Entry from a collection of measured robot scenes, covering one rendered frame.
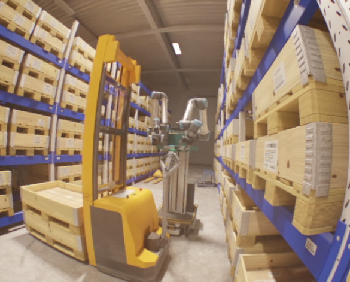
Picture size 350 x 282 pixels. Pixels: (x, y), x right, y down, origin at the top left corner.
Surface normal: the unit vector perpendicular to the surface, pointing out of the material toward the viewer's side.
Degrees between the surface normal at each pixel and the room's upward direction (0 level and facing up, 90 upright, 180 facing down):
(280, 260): 90
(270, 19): 90
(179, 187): 90
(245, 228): 90
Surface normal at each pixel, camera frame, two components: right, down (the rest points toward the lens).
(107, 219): -0.19, -0.05
